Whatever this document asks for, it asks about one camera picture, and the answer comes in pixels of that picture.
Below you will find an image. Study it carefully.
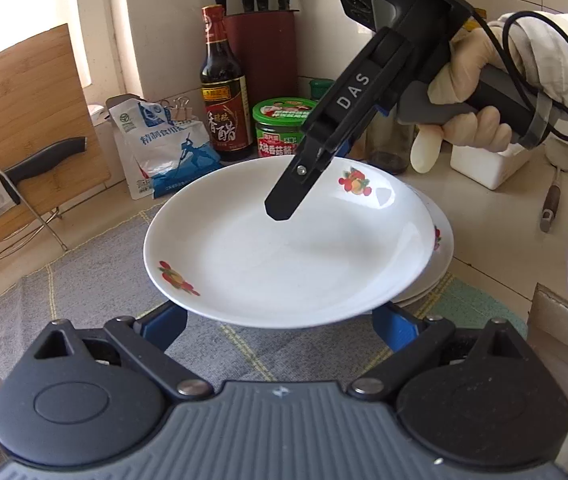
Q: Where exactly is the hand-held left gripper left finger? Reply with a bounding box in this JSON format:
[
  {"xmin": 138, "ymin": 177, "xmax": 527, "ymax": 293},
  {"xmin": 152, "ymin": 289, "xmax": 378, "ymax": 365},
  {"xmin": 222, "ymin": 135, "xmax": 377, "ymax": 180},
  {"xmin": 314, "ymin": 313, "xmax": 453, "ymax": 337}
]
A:
[{"xmin": 26, "ymin": 301, "xmax": 215, "ymax": 402}]

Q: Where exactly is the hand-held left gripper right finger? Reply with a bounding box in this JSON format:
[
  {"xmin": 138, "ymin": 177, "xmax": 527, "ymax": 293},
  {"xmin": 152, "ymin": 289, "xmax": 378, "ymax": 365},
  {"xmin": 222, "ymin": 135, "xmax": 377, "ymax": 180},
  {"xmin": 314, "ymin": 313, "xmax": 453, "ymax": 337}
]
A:
[{"xmin": 350, "ymin": 302, "xmax": 540, "ymax": 402}]

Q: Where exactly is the person's right forearm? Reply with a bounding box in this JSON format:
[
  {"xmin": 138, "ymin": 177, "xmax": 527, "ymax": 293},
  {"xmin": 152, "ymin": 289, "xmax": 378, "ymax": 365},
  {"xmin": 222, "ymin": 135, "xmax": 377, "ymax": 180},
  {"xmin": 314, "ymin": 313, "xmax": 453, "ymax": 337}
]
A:
[{"xmin": 486, "ymin": 10, "xmax": 568, "ymax": 133}]

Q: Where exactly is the person's right hand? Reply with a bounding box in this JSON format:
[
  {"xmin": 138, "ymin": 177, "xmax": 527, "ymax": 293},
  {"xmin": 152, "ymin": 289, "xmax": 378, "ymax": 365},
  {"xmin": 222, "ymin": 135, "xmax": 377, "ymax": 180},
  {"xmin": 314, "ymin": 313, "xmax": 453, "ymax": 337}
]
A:
[{"xmin": 410, "ymin": 24, "xmax": 537, "ymax": 176}]

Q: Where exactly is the small green lidded jar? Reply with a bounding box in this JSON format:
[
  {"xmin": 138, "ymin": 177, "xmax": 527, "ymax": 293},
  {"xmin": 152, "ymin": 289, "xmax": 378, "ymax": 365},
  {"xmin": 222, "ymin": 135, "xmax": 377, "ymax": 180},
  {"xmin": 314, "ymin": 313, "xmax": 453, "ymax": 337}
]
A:
[{"xmin": 309, "ymin": 78, "xmax": 335, "ymax": 111}]

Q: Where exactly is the glass bottle with red cap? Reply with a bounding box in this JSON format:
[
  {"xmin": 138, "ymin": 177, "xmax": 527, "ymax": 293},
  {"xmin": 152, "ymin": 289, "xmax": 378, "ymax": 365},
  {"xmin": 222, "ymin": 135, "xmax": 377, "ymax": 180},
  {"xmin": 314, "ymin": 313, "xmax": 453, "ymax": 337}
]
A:
[{"xmin": 365, "ymin": 107, "xmax": 413, "ymax": 176}]

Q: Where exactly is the green lidded sauce jar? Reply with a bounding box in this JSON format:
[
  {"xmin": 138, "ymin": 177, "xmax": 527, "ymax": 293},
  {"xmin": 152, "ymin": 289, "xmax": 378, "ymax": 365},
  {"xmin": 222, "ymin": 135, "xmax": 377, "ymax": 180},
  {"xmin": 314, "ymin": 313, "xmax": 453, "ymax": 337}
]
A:
[{"xmin": 252, "ymin": 97, "xmax": 317, "ymax": 161}]

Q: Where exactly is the grey and teal checked towel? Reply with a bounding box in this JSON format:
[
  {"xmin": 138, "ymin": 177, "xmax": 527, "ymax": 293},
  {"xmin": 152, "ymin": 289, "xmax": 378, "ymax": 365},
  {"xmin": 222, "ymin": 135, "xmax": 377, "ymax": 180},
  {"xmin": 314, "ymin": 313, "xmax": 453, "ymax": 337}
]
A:
[{"xmin": 0, "ymin": 202, "xmax": 530, "ymax": 396}]

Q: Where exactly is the dark vinegar bottle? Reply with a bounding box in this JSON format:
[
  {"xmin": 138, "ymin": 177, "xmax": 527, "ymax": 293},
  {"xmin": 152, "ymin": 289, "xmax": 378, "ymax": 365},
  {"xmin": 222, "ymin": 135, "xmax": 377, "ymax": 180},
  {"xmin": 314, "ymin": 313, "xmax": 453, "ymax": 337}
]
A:
[{"xmin": 200, "ymin": 5, "xmax": 255, "ymax": 156}]

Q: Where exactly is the dark red knife block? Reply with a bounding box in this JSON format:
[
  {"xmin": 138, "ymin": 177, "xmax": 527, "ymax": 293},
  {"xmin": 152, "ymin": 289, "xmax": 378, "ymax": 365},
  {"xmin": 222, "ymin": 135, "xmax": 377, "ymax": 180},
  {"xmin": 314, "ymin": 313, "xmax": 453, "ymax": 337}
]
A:
[{"xmin": 224, "ymin": 9, "xmax": 299, "ymax": 161}]

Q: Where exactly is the white and blue salt bag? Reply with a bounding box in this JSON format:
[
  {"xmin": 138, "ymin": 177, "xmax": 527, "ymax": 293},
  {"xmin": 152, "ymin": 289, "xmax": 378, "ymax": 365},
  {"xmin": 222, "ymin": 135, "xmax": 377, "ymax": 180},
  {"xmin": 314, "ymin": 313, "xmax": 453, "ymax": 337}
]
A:
[{"xmin": 106, "ymin": 95, "xmax": 223, "ymax": 201}]

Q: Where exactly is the binder clip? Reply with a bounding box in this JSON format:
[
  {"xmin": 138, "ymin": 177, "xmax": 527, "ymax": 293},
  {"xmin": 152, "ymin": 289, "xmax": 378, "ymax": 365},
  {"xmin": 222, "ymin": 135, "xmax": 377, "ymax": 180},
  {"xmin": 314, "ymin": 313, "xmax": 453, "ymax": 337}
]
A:
[{"xmin": 160, "ymin": 96, "xmax": 193, "ymax": 123}]

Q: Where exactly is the white plastic box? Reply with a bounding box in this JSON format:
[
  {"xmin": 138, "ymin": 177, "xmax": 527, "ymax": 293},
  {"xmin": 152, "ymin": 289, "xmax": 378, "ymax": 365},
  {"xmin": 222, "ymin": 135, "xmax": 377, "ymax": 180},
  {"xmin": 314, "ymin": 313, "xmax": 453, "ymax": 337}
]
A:
[{"xmin": 450, "ymin": 142, "xmax": 535, "ymax": 191}]

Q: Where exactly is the bamboo cutting board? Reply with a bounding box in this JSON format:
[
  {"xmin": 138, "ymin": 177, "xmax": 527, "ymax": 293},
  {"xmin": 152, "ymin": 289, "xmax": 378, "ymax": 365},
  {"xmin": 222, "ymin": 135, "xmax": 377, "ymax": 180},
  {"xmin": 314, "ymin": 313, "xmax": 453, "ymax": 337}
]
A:
[{"xmin": 0, "ymin": 23, "xmax": 112, "ymax": 267}]

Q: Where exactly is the wooden handled spoon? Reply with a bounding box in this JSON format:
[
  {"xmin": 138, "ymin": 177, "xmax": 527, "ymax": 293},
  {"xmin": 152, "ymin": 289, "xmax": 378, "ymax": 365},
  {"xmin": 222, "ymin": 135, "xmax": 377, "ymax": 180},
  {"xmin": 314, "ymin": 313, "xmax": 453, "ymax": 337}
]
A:
[{"xmin": 539, "ymin": 144, "xmax": 568, "ymax": 233}]

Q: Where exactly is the kitchen knife with black handle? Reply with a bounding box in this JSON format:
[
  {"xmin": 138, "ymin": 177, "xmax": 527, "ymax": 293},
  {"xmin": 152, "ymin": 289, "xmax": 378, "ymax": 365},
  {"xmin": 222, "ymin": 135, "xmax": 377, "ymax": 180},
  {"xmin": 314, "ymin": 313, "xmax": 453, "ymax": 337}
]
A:
[{"xmin": 0, "ymin": 136, "xmax": 87, "ymax": 235}]

